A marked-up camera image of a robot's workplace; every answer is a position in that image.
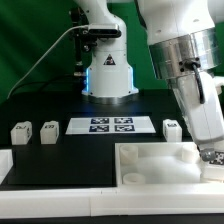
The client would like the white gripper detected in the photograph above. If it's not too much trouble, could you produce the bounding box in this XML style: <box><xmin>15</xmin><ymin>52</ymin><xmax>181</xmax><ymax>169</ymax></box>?
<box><xmin>172</xmin><ymin>72</ymin><xmax>224</xmax><ymax>162</ymax></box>

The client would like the white square table top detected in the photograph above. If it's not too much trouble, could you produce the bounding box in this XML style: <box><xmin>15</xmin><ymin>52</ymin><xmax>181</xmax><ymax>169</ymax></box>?
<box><xmin>115</xmin><ymin>142</ymin><xmax>213</xmax><ymax>185</ymax></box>

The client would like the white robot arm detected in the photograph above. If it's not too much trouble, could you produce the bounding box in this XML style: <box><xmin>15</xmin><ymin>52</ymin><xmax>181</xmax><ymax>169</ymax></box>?
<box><xmin>74</xmin><ymin>0</ymin><xmax>224</xmax><ymax>161</ymax></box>

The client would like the white sheet with tags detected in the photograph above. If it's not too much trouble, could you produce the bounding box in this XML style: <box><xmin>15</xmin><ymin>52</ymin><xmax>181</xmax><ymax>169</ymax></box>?
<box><xmin>66</xmin><ymin>116</ymin><xmax>155</xmax><ymax>135</ymax></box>

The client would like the black stand behind robot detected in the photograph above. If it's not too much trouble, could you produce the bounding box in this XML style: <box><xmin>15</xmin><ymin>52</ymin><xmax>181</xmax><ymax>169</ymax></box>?
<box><xmin>69</xmin><ymin>7</ymin><xmax>86</xmax><ymax>77</ymax></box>

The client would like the white front fence rail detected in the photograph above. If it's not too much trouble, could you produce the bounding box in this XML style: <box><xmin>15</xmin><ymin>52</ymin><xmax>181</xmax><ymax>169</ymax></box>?
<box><xmin>0</xmin><ymin>184</ymin><xmax>224</xmax><ymax>219</ymax></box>

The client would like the white fence rail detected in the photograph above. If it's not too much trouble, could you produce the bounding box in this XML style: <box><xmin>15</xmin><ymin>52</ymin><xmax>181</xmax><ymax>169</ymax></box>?
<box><xmin>0</xmin><ymin>149</ymin><xmax>13</xmax><ymax>185</ymax></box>
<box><xmin>0</xmin><ymin>184</ymin><xmax>224</xmax><ymax>219</ymax></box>

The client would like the grey cable to robot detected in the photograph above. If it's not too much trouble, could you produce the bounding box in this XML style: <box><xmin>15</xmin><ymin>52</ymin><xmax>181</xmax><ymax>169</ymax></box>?
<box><xmin>6</xmin><ymin>25</ymin><xmax>90</xmax><ymax>100</ymax></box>

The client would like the white left fence rail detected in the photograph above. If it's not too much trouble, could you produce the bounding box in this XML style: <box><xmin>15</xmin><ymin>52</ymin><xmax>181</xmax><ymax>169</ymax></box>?
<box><xmin>0</xmin><ymin>149</ymin><xmax>13</xmax><ymax>185</ymax></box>

